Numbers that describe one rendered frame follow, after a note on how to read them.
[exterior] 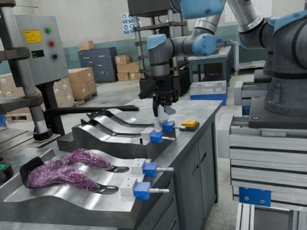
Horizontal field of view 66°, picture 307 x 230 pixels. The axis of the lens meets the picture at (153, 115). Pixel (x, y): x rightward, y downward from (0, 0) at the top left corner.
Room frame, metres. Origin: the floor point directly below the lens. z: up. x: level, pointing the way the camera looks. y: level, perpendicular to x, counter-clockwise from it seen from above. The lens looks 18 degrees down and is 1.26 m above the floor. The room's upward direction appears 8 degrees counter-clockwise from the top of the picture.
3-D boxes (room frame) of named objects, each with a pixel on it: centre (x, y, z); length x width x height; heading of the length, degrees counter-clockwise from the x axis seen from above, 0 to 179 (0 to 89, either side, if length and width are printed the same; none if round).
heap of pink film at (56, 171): (0.68, 0.30, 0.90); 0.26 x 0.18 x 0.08; 76
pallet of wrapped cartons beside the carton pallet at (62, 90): (4.82, 2.28, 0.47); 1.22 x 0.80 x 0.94; 72
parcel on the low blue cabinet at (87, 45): (8.27, 1.91, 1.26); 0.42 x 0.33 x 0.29; 68
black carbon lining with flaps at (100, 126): (1.01, 0.18, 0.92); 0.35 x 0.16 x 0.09; 59
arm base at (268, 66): (1.02, -0.59, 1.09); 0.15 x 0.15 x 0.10
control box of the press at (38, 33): (1.56, 0.68, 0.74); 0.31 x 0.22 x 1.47; 149
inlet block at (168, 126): (0.92, -0.07, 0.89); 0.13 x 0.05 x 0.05; 59
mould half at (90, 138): (1.02, 0.19, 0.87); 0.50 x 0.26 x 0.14; 59
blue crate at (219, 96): (4.07, -1.03, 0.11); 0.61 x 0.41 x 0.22; 68
